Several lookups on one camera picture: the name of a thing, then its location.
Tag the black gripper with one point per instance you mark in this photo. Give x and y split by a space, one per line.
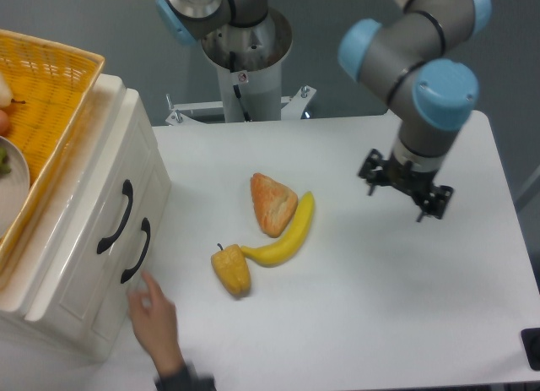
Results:
410 178

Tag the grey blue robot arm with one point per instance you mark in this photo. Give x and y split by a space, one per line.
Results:
404 65

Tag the dark sleeved forearm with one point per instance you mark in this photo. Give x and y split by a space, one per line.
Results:
181 377

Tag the white drawer cabinet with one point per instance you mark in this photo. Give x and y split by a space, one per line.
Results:
36 248

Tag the person's hand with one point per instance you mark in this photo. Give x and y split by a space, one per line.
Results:
154 324

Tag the orange croissant bread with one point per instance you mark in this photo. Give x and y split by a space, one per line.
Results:
274 204

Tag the yellow banana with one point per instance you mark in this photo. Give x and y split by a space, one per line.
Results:
291 241

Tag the yellow bell pepper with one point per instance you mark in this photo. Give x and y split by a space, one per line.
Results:
230 266

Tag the black corner device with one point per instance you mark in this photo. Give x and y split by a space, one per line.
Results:
531 341

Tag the yellow woven basket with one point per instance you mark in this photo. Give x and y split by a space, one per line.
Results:
50 82

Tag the grey plate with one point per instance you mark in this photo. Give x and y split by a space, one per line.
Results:
15 186

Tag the green grapes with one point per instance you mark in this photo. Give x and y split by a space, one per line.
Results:
5 167

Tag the white pear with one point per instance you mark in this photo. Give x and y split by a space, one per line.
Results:
6 94

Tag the white table bracket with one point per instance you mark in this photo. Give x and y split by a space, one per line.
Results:
296 107
208 112

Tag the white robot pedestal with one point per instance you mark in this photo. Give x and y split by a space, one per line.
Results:
248 62

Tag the white left table bracket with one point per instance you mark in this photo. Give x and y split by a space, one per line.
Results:
208 112

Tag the black lower drawer handle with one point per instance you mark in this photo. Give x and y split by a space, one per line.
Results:
140 251

